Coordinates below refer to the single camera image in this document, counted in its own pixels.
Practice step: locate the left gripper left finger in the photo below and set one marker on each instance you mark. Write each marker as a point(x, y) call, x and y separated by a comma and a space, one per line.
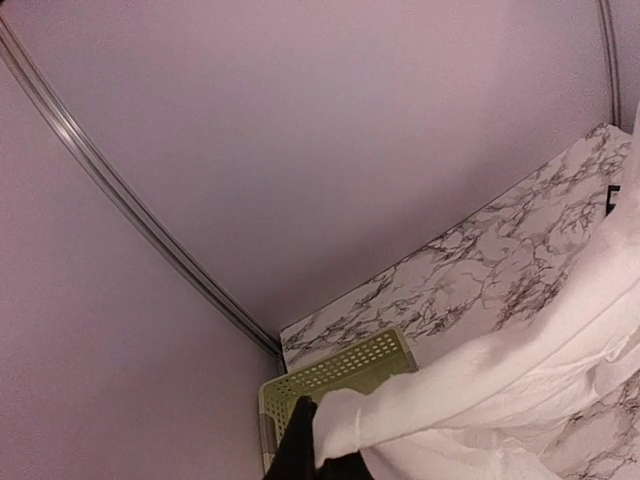
point(294, 458)

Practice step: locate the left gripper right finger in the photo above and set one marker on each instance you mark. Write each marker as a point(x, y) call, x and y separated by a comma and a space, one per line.
point(348, 467)

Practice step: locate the white button shirt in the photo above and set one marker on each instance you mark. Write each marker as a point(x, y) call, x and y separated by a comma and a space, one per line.
point(482, 411)

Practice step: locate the black box of flower brooch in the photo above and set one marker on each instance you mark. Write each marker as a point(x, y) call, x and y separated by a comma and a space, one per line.
point(611, 198)

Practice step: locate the green plastic basket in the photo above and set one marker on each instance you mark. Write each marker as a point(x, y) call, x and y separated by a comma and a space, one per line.
point(362, 367)

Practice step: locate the left aluminium frame post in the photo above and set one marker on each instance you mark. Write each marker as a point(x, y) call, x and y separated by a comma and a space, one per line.
point(114, 187)

